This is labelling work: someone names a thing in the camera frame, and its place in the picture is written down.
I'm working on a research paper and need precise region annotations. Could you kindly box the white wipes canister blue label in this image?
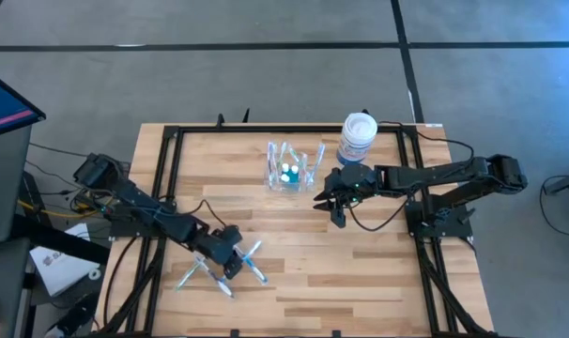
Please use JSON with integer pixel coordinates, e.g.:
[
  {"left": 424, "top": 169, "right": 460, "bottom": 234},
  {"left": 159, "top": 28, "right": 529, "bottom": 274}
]
[{"left": 335, "top": 111, "right": 378, "bottom": 166}]

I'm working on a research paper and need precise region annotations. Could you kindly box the blue toothbrush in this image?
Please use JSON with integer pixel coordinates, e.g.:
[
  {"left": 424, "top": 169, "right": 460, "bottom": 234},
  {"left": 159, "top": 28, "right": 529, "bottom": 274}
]
[
  {"left": 235, "top": 244, "right": 270, "bottom": 286},
  {"left": 307, "top": 143, "right": 327, "bottom": 184},
  {"left": 237, "top": 239, "right": 263, "bottom": 259}
]

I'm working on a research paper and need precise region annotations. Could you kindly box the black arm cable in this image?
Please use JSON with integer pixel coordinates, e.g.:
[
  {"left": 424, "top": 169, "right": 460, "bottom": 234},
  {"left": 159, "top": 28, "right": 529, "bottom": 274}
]
[
  {"left": 160, "top": 199, "right": 229, "bottom": 231},
  {"left": 347, "top": 120, "right": 476, "bottom": 233}
]

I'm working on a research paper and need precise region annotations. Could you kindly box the white paper booklet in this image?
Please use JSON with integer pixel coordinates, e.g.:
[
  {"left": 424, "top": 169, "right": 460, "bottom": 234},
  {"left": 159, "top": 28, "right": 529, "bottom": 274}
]
[{"left": 29, "top": 223, "right": 101, "bottom": 298}]

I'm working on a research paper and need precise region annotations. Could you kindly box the grey stand leg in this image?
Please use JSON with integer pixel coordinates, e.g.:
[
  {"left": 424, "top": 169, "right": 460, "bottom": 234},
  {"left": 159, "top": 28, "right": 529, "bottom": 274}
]
[{"left": 544, "top": 167, "right": 569, "bottom": 196}]

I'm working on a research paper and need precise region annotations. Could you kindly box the person's foot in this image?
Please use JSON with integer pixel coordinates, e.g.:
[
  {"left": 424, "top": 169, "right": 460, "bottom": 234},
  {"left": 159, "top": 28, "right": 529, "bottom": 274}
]
[{"left": 44, "top": 293, "right": 100, "bottom": 338}]

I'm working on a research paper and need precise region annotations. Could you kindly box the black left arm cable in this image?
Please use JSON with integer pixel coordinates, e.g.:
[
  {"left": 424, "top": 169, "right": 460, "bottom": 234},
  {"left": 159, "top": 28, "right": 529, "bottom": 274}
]
[{"left": 160, "top": 199, "right": 229, "bottom": 231}]

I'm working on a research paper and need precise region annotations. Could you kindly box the black floor cable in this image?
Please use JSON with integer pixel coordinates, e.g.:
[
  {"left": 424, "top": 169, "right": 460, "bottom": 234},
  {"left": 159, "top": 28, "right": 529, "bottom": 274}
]
[{"left": 539, "top": 174, "right": 569, "bottom": 238}]

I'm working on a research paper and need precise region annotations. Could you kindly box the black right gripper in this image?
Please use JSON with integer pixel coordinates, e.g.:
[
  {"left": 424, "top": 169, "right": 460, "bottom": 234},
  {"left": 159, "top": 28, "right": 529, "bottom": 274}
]
[{"left": 314, "top": 162, "right": 378, "bottom": 229}]

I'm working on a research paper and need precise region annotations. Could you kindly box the blue screen monitor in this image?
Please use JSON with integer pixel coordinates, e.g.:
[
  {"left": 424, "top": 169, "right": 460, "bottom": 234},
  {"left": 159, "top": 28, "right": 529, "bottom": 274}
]
[{"left": 0, "top": 68, "right": 47, "bottom": 141}]

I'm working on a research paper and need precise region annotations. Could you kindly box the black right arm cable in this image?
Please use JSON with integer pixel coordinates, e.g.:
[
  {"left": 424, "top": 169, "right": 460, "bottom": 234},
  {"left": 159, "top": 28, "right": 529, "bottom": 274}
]
[{"left": 347, "top": 120, "right": 476, "bottom": 233}]

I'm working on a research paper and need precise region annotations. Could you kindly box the black aluminium table frame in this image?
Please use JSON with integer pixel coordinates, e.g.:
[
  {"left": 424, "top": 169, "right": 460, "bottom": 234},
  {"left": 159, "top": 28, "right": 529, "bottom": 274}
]
[{"left": 94, "top": 108, "right": 500, "bottom": 338}]

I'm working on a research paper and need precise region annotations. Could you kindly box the yellow cable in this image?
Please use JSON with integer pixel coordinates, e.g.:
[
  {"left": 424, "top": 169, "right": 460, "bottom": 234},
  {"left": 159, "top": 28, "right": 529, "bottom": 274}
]
[{"left": 17, "top": 194, "right": 115, "bottom": 220}]

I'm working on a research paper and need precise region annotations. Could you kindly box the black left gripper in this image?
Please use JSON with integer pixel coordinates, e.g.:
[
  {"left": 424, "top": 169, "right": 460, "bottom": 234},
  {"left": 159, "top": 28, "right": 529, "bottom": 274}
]
[{"left": 204, "top": 225, "right": 244, "bottom": 281}]

